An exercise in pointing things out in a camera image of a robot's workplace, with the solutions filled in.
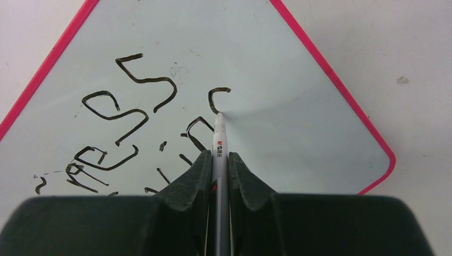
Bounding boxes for black whiteboard marker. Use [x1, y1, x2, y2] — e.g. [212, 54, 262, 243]
[206, 112, 231, 255]

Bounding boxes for pink-framed whiteboard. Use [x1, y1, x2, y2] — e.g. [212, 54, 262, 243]
[1, 1, 396, 207]

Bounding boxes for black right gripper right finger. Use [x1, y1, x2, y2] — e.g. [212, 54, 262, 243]
[228, 153, 434, 255]

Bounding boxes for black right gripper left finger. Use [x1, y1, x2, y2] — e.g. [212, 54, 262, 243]
[1, 150, 212, 255]

